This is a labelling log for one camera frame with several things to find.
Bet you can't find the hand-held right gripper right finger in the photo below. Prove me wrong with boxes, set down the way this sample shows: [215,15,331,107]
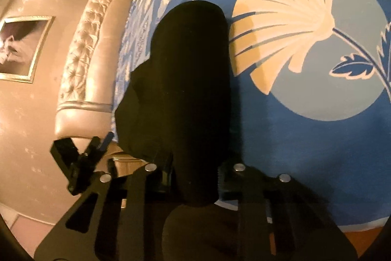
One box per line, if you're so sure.
[218,162,358,261]

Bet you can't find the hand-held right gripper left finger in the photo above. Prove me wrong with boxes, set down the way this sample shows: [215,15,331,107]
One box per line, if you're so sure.
[33,156,175,261]

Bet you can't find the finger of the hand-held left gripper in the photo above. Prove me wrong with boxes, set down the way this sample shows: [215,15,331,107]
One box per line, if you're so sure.
[86,132,116,170]
[50,138,81,170]

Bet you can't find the black pants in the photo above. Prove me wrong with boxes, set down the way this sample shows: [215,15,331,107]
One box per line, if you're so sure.
[113,0,242,207]

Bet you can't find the blue patterned bed sheet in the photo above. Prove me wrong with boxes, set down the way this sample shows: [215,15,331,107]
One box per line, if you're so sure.
[114,0,391,232]

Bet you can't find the cream tufted headboard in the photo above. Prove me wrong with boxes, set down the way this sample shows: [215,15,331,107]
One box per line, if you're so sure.
[54,0,144,159]

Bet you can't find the framed wall picture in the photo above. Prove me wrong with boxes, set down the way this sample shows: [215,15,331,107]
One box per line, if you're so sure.
[0,15,56,84]

